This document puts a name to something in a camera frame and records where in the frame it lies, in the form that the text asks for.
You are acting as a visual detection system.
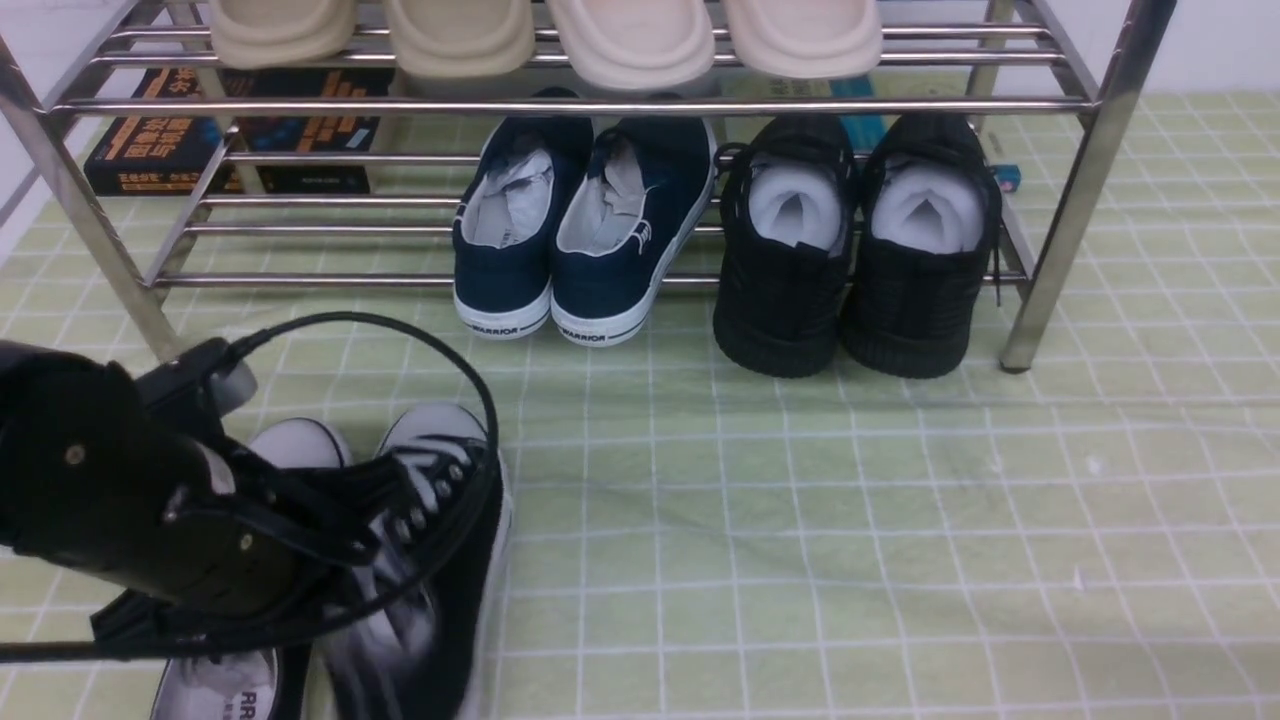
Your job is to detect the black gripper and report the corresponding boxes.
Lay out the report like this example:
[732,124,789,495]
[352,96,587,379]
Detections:
[1,340,412,661]

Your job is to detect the black canvas sneaker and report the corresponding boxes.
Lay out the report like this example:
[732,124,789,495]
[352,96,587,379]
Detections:
[321,404,512,719]
[150,418,351,719]

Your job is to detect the silver metal shoe rack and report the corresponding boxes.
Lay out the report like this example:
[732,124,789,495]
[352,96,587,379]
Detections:
[3,1,1175,374]

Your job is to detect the navy canvas sneaker left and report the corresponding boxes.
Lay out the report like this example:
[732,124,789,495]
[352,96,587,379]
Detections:
[451,115,596,340]

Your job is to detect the navy canvas sneaker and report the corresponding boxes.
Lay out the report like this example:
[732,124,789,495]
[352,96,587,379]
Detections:
[451,115,596,340]
[550,117,718,348]

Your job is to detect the black orange book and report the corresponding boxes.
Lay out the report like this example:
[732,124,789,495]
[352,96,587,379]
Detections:
[83,68,402,197]

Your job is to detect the beige slipper far left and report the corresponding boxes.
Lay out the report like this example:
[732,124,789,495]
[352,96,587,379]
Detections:
[207,1,358,70]

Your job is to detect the beige slipper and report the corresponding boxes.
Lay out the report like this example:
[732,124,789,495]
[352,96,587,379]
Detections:
[381,1,536,79]
[207,1,358,70]

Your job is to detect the navy canvas sneaker right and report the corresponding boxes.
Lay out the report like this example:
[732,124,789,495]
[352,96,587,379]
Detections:
[550,117,718,348]

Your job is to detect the cream slipper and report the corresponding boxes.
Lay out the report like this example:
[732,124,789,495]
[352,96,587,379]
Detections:
[545,1,716,91]
[721,1,884,79]

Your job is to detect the black knit sneaker left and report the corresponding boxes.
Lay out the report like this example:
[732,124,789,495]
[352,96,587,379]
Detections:
[712,114,858,379]

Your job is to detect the black knit sneaker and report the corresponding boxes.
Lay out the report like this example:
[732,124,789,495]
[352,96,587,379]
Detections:
[712,114,858,379]
[838,111,1002,379]

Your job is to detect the cream slipper far right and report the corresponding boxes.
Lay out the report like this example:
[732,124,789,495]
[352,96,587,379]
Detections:
[721,1,884,79]

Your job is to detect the black knit sneaker right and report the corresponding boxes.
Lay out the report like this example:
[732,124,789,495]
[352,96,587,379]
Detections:
[838,111,1002,379]

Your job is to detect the green checkered table cloth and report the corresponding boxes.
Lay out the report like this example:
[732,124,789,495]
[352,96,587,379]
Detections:
[0,70,1280,720]

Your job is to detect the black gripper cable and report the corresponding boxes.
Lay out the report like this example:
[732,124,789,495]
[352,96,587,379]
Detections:
[0,311,500,665]

